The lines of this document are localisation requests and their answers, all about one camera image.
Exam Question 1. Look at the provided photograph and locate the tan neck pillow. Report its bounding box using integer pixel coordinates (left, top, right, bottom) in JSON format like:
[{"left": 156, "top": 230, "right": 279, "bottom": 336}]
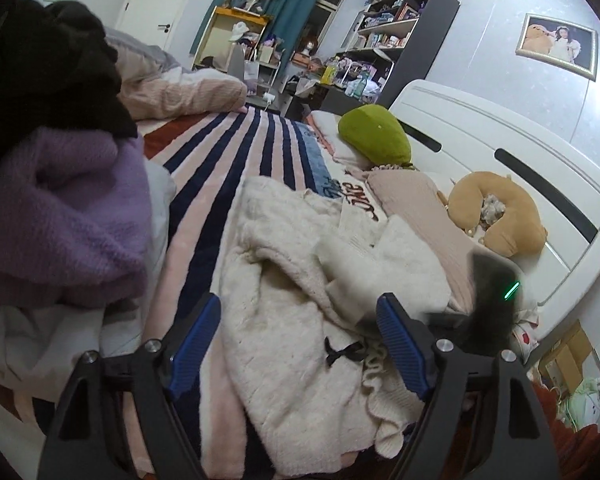
[{"left": 447, "top": 171, "right": 549, "bottom": 257}]

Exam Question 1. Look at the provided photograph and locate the white plush toy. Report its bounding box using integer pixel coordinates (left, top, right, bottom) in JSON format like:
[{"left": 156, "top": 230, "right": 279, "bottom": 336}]
[{"left": 564, "top": 374, "right": 600, "bottom": 432}]

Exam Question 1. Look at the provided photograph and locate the pink pillow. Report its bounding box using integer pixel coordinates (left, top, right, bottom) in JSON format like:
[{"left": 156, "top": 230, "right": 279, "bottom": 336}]
[{"left": 306, "top": 110, "right": 373, "bottom": 171}]

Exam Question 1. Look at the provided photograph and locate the yellow shelf unit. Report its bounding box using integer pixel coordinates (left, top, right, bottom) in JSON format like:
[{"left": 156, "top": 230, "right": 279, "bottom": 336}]
[{"left": 192, "top": 6, "right": 273, "bottom": 82}]

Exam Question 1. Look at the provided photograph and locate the dark desk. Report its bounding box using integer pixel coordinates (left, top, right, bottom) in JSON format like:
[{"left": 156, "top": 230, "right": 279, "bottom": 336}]
[{"left": 284, "top": 76, "right": 381, "bottom": 122}]

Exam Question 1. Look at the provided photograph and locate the red cloth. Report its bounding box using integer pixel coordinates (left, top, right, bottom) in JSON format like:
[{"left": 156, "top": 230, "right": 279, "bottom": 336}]
[{"left": 529, "top": 380, "right": 600, "bottom": 480}]

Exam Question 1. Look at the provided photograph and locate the window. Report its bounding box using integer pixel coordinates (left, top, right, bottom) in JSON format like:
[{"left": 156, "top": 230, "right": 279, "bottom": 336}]
[{"left": 311, "top": 0, "right": 354, "bottom": 55}]

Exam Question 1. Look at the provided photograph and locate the cardboard box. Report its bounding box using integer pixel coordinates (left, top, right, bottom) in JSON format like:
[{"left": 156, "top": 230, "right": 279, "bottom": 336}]
[{"left": 537, "top": 320, "right": 600, "bottom": 392}]

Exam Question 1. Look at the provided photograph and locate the framed photo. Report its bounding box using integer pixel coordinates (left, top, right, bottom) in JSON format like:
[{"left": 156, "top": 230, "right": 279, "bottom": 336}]
[{"left": 515, "top": 12, "right": 599, "bottom": 81}]

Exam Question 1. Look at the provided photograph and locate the black bookshelf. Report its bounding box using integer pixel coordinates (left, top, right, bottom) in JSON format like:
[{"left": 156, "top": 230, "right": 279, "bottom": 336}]
[{"left": 337, "top": 0, "right": 461, "bottom": 109}]

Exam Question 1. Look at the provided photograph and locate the green plush pillow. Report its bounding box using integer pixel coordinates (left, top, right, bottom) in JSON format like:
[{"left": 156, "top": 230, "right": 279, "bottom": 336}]
[{"left": 337, "top": 105, "right": 413, "bottom": 167}]

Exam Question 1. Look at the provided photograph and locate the white bed headboard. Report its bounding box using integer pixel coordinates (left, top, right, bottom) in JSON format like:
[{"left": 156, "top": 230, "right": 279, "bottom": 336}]
[{"left": 387, "top": 79, "right": 600, "bottom": 343}]

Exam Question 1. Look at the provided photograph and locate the small grey plush toy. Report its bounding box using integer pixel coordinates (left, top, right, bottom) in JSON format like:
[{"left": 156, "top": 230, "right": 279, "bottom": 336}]
[{"left": 480, "top": 192, "right": 504, "bottom": 224}]

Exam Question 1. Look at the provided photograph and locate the pink knitted garment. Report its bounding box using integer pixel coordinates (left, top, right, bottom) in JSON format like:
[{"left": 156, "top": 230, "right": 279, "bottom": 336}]
[{"left": 362, "top": 167, "right": 483, "bottom": 313}]

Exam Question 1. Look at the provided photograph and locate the black garment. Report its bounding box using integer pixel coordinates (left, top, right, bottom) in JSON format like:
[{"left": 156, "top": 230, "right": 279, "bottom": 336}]
[{"left": 0, "top": 0, "right": 139, "bottom": 181}]

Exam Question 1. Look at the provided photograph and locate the cream fluffy sweater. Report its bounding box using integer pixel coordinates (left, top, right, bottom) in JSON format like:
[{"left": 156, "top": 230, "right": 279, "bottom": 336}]
[{"left": 219, "top": 176, "right": 461, "bottom": 461}]

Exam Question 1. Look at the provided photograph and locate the purple fuzzy sweater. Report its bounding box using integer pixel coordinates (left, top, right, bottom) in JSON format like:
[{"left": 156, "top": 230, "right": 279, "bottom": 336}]
[{"left": 0, "top": 125, "right": 148, "bottom": 307}]

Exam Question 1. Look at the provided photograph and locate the striped blanket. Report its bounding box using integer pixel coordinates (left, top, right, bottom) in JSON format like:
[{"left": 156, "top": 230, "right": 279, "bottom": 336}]
[{"left": 0, "top": 107, "right": 381, "bottom": 480}]

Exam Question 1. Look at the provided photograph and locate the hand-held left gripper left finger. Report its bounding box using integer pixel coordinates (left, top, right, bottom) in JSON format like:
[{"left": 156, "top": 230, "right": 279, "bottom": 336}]
[{"left": 37, "top": 292, "right": 222, "bottom": 480}]

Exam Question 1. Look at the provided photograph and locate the white door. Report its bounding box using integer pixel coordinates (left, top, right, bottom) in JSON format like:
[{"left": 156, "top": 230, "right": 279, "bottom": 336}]
[{"left": 115, "top": 0, "right": 206, "bottom": 56}]

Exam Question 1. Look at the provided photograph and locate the pink quilt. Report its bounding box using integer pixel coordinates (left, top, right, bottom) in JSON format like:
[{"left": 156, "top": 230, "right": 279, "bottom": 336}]
[{"left": 102, "top": 27, "right": 249, "bottom": 121}]

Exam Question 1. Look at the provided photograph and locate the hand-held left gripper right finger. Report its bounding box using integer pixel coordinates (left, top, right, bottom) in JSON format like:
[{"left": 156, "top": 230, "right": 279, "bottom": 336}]
[{"left": 376, "top": 294, "right": 561, "bottom": 480}]

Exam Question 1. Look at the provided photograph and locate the white garment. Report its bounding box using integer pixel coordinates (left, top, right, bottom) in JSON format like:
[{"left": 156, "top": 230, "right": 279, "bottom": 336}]
[{"left": 0, "top": 160, "right": 178, "bottom": 393}]

